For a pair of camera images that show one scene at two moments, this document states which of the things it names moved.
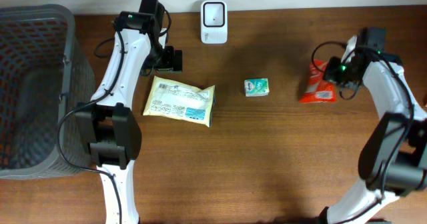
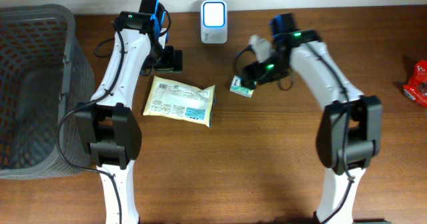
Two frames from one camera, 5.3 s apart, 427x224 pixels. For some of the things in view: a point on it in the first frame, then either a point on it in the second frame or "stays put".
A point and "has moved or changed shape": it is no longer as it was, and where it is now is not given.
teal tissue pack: [256, 87] -> [236, 87]
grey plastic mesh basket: [45, 72] stays put
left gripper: [177, 61] stays put
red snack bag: [319, 91] has moved or changed shape
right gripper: [332, 72] -> [250, 76]
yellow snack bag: [166, 99] stays put
